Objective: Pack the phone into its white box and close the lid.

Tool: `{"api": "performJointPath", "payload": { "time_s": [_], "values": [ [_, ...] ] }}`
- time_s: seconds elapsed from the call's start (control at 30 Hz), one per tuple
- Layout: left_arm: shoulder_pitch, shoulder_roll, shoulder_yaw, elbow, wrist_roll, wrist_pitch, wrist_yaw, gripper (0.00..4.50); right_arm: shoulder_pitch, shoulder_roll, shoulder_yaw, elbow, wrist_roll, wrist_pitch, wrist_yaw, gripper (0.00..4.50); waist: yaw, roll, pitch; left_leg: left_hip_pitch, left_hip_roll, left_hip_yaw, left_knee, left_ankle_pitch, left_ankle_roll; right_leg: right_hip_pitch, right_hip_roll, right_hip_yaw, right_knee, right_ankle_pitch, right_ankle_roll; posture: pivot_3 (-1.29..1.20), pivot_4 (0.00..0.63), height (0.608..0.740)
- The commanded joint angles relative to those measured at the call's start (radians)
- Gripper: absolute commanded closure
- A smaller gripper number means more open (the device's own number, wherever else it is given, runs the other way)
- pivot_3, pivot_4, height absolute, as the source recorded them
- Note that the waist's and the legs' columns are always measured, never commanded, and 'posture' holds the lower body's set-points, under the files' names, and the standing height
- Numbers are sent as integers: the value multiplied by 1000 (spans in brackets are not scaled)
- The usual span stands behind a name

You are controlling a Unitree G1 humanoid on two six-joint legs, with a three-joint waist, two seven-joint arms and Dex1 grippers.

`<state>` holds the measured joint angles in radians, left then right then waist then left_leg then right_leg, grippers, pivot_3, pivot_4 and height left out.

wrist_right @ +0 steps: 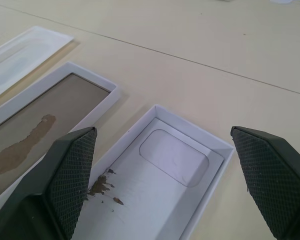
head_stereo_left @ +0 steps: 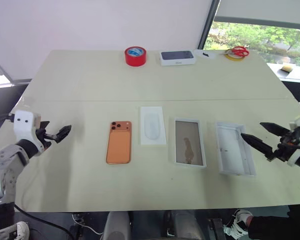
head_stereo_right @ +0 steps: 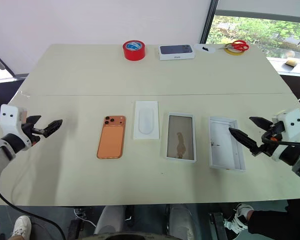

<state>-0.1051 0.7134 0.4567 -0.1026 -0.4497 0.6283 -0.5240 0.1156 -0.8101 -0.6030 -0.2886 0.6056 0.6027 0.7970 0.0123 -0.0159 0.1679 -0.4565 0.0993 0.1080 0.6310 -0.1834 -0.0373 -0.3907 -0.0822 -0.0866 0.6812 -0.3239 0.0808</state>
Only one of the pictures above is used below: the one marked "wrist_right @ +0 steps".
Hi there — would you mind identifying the white plastic tray insert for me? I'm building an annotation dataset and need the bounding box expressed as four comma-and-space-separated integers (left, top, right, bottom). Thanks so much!
0, 25, 74, 103

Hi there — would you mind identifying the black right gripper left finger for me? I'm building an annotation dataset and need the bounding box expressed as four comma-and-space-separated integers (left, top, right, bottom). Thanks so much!
0, 126, 98, 240

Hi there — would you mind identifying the white box base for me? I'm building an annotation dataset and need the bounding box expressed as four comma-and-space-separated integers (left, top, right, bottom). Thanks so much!
74, 104, 235, 240

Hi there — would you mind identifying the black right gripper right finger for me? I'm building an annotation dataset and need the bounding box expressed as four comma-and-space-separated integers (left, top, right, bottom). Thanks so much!
230, 125, 300, 240

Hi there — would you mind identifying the white box lid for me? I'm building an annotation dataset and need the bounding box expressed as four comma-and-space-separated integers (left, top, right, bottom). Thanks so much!
0, 61, 122, 205

